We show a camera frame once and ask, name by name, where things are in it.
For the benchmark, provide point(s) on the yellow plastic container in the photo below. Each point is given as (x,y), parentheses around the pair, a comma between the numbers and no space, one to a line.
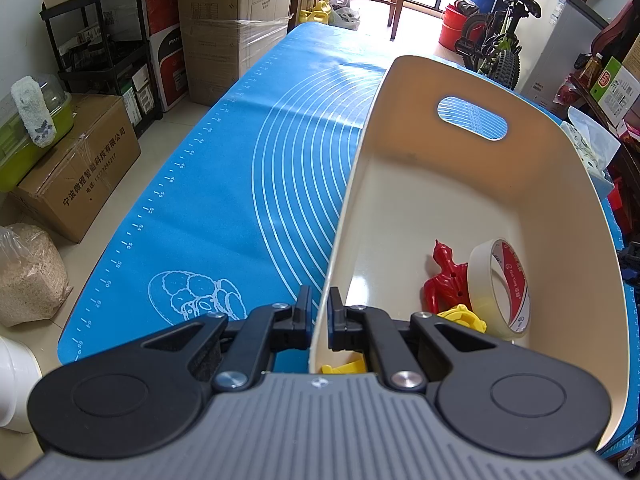
(315,12)

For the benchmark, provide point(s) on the large white brown cardboard box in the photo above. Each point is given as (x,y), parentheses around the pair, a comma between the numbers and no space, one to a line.
(225,35)

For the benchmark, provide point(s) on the red figure toy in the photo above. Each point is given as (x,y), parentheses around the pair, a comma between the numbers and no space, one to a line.
(445,280)

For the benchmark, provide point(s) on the white plastic tub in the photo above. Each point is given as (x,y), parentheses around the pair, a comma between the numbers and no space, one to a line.
(15,385)

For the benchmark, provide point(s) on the black metal rack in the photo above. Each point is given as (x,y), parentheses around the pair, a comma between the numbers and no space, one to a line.
(107,74)

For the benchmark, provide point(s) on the beige plastic basket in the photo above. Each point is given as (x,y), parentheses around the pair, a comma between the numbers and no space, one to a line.
(450,185)

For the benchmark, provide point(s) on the clear bag of grain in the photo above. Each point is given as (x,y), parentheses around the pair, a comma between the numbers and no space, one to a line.
(30,275)

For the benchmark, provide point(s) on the yellow plastic toy tool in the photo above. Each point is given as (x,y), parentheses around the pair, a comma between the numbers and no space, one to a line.
(462,316)

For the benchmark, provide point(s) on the green black bicycle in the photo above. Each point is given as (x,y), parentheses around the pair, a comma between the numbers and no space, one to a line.
(502,67)

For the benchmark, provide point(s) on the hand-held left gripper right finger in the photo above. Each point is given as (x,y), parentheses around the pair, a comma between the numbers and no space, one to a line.
(334,320)

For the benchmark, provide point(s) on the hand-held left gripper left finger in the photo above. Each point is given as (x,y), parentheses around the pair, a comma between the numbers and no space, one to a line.
(304,317)

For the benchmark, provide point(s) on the white chest freezer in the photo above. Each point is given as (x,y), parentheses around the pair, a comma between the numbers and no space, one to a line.
(560,45)

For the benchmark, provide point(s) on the blue silicone mat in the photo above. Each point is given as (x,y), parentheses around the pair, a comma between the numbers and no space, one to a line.
(225,185)

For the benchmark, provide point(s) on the white grey plastic bag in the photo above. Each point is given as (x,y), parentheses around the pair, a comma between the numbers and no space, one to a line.
(345,12)

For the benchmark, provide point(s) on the white red appliance box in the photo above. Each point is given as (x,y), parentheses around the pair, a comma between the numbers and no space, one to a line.
(167,60)

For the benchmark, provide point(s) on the dark red case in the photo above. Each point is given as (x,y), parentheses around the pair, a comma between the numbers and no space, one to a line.
(615,27)

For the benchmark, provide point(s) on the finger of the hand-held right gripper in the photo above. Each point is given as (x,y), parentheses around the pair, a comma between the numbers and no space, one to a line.
(631,262)

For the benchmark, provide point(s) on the taped brown cardboard box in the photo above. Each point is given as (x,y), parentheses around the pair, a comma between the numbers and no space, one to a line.
(75,175)

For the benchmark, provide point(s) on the white tape roll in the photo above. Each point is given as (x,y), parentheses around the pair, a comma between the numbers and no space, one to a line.
(482,285)

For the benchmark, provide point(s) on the red bucket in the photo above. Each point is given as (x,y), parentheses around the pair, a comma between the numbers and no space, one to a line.
(452,27)

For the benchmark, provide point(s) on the orange drink bottle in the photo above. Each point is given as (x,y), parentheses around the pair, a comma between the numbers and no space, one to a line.
(592,69)

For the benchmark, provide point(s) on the green plastic container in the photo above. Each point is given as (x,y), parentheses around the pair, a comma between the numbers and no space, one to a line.
(20,155)

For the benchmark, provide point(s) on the green white carton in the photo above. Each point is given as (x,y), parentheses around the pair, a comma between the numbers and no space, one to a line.
(617,92)

